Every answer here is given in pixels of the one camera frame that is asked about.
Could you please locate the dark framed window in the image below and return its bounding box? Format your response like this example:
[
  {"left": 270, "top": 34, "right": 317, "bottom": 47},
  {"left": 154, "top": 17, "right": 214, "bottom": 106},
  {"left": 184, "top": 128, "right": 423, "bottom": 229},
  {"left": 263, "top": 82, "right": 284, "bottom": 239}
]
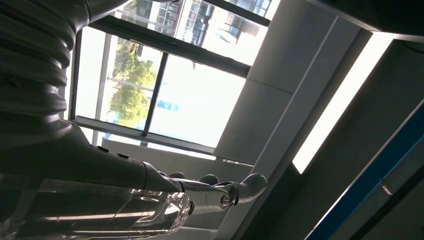
[{"left": 59, "top": 0, "right": 282, "bottom": 157}]

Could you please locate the long ceiling strip light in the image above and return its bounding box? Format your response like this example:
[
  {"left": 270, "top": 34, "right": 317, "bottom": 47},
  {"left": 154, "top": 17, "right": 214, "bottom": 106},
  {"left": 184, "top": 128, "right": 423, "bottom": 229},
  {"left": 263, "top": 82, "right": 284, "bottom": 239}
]
[{"left": 292, "top": 31, "right": 397, "bottom": 175}]

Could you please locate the blue beam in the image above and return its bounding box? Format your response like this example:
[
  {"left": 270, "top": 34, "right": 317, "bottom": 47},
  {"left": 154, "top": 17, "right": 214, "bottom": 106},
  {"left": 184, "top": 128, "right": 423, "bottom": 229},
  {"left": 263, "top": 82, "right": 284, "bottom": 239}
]
[{"left": 304, "top": 99, "right": 424, "bottom": 240}]

